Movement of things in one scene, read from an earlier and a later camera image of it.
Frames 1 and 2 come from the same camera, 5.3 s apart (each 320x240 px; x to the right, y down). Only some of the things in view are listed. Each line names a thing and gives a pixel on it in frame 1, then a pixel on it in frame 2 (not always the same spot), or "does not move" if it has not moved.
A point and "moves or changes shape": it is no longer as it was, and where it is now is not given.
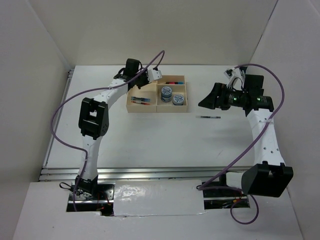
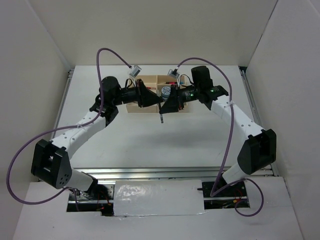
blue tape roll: [166, 92] does not move
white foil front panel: [158, 197] does not move
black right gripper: [210, 101] -> [174, 102]
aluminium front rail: [55, 174] does not move
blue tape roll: [178, 99] moves or changes shape
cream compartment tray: [169, 94] does not move
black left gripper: [145, 74] -> [147, 97]
